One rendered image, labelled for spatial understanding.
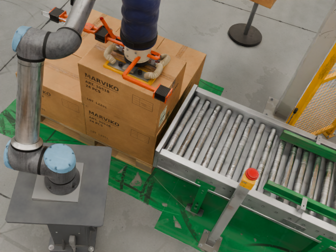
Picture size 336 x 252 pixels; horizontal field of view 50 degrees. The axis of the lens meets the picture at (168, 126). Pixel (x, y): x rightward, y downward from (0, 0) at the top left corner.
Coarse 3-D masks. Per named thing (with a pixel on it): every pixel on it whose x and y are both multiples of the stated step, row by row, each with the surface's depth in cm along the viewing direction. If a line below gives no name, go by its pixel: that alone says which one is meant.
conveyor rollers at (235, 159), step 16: (176, 128) 259; (192, 128) 260; (208, 128) 262; (224, 128) 265; (272, 128) 269; (224, 144) 256; (240, 144) 256; (256, 144) 258; (192, 160) 244; (208, 160) 245; (224, 160) 249; (288, 160) 254; (304, 160) 254; (320, 160) 256; (240, 176) 241; (272, 176) 243; (288, 176) 245; (320, 192) 244
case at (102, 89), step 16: (112, 32) 252; (96, 48) 241; (80, 64) 231; (96, 64) 232; (176, 64) 241; (80, 80) 243; (96, 80) 235; (112, 80) 228; (160, 80) 230; (176, 80) 239; (96, 96) 248; (112, 96) 240; (128, 96) 232; (144, 96) 224; (176, 96) 262; (112, 112) 253; (128, 112) 244; (144, 112) 236; (160, 112) 236; (144, 128) 249
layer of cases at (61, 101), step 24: (96, 24) 317; (120, 24) 321; (168, 48) 309; (48, 72) 277; (72, 72) 279; (192, 72) 295; (48, 96) 276; (72, 96) 265; (72, 120) 287; (96, 120) 272; (168, 120) 271; (120, 144) 282; (144, 144) 267
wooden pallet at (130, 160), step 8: (40, 120) 310; (48, 120) 313; (56, 128) 309; (64, 128) 310; (72, 128) 296; (72, 136) 306; (80, 136) 300; (88, 136) 294; (88, 144) 304; (96, 144) 304; (104, 144) 293; (112, 152) 301; (120, 152) 302; (128, 160) 299; (136, 160) 289; (144, 168) 293; (152, 168) 292
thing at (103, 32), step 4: (100, 28) 231; (104, 28) 232; (96, 32) 228; (100, 32) 229; (104, 32) 229; (96, 36) 229; (100, 36) 226; (104, 36) 227; (108, 36) 230; (100, 40) 229; (104, 40) 229
